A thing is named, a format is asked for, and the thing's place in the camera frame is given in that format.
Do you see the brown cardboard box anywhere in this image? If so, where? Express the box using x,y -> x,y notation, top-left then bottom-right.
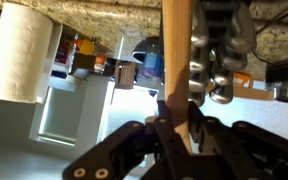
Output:
232,71 -> 275,102

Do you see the small wooden box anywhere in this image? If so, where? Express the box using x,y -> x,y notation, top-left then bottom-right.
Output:
113,61 -> 137,91

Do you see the blue jar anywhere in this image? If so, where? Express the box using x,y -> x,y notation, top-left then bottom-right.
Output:
143,51 -> 164,80

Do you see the long wooden spoon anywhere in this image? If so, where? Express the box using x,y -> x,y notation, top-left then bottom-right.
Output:
161,0 -> 194,153

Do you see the dark blue bowl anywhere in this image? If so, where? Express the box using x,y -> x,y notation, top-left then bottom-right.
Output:
132,36 -> 164,63

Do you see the round steel canister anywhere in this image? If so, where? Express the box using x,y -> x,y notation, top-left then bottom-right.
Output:
265,59 -> 288,105

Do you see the white paper towel roll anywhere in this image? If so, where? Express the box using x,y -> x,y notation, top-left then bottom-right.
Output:
0,3 -> 56,104

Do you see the black knife block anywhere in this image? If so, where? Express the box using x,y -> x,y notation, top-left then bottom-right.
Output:
200,0 -> 249,22

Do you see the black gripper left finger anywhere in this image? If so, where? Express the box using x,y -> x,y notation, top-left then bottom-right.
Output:
63,99 -> 192,180

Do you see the steel knife handle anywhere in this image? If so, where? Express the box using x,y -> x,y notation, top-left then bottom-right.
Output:
208,84 -> 234,105
191,0 -> 210,48
217,46 -> 249,72
225,1 -> 258,55
189,49 -> 209,73

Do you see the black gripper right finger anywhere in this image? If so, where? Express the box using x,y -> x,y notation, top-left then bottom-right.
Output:
187,101 -> 288,180

